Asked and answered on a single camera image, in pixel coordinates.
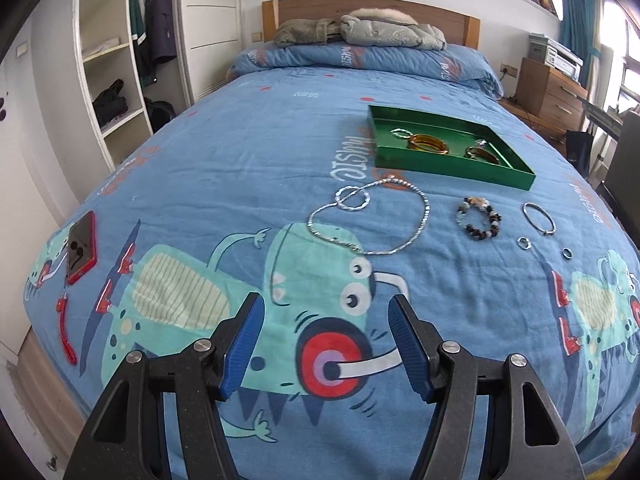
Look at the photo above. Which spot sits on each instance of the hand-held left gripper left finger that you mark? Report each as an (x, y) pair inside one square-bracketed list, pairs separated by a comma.
[(245, 340)]

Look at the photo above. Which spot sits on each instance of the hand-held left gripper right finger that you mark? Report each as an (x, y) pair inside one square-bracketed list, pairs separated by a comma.
[(407, 345)]

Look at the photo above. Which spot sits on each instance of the twisted silver bangle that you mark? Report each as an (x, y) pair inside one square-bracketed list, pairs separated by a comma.
[(370, 197)]

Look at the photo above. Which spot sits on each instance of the green jewelry tray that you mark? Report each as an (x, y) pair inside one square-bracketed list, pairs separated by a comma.
[(440, 167)]

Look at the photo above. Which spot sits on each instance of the thin silver bangle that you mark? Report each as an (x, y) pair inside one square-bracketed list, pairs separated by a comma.
[(548, 232)]

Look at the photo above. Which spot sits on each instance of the red phone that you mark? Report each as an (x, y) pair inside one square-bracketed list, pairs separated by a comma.
[(80, 250)]

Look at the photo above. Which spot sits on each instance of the amber bangle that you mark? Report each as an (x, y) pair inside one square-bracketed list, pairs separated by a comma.
[(415, 146)]

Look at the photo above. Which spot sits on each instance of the brown gold bangle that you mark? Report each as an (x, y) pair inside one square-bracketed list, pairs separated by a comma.
[(487, 160)]

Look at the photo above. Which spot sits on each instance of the blue printed blanket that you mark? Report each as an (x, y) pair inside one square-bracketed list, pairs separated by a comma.
[(250, 135)]

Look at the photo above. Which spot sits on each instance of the black backpack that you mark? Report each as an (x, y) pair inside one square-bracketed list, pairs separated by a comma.
[(160, 115)]

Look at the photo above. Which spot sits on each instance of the low wooden nightstand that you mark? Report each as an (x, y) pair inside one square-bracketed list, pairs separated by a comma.
[(530, 120)]

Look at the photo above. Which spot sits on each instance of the dark bag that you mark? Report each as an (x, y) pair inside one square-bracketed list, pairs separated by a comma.
[(580, 152)]

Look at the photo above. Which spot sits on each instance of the grey chair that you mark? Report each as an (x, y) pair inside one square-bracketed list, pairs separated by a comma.
[(625, 185)]

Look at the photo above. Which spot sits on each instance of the black folded clothes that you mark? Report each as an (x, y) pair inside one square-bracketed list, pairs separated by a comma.
[(110, 102)]

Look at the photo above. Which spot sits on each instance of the folded blue quilt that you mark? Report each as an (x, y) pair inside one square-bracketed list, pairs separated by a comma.
[(375, 60)]

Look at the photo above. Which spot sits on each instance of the wooden drawer cabinet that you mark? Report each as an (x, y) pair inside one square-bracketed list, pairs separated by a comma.
[(550, 92)]

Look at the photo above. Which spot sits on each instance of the electronic keyboard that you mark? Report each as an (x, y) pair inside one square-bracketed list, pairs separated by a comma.
[(602, 117)]

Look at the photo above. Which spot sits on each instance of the grey down jacket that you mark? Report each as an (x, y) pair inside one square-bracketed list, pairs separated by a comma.
[(390, 35)]

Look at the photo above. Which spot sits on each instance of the olive fleece garment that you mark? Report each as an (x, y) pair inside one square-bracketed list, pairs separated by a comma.
[(305, 32)]

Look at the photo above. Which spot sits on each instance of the white wardrobe door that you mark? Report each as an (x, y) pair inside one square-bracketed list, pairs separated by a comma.
[(210, 25)]

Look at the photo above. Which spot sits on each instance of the white folded clothes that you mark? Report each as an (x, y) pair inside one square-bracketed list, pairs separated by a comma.
[(100, 49)]

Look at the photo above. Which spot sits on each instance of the white printer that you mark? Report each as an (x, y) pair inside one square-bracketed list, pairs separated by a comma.
[(555, 55)]

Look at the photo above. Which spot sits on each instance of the hanging dark clothes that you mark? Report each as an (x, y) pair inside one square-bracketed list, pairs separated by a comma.
[(160, 25)]

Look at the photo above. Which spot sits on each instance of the wooden headboard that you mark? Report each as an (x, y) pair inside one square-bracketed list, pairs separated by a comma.
[(310, 10)]

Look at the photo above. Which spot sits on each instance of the white open shelf unit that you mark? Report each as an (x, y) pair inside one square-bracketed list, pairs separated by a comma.
[(86, 20)]

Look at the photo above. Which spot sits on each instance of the long teal curtain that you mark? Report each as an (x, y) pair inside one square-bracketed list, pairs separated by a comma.
[(575, 20)]

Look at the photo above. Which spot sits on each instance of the wall outlet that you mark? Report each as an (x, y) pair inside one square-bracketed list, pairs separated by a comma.
[(508, 70)]

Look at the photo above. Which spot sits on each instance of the bedside wall switch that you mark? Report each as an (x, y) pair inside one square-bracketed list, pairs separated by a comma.
[(256, 36)]

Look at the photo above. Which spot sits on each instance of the white wall switch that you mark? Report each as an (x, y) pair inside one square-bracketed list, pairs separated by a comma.
[(21, 49)]

